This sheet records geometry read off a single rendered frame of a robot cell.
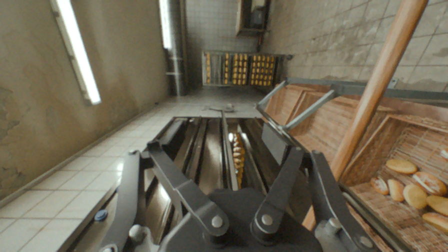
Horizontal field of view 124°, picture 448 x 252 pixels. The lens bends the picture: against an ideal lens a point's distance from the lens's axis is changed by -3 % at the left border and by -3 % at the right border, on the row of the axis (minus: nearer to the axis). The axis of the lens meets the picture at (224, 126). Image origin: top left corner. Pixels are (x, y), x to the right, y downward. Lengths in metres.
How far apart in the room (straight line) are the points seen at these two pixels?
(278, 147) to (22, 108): 1.32
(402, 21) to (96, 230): 1.11
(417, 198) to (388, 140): 0.26
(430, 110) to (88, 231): 1.57
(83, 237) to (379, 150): 1.42
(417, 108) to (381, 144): 0.21
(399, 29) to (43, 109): 1.55
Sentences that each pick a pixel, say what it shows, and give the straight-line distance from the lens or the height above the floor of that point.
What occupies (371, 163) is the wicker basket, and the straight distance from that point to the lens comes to 1.04.
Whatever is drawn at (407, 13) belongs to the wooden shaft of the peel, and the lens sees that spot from 0.39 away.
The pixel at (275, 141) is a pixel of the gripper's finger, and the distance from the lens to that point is 0.18.
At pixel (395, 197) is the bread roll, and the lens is 1.06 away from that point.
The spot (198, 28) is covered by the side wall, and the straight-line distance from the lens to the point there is 5.36.
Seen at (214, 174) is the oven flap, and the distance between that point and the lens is 0.90.
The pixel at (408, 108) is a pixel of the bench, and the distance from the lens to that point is 1.07.
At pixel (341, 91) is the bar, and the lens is 0.82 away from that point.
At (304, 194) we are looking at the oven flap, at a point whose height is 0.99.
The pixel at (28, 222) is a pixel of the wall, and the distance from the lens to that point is 1.10.
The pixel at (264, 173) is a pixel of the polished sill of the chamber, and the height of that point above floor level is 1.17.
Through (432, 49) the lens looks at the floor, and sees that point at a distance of 1.77.
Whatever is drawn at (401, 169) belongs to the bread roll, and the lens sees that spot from 1.01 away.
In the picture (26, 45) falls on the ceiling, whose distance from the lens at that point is 1.40.
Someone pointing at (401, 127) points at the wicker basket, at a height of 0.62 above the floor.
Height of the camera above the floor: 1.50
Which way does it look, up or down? 4 degrees down
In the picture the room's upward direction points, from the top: 89 degrees counter-clockwise
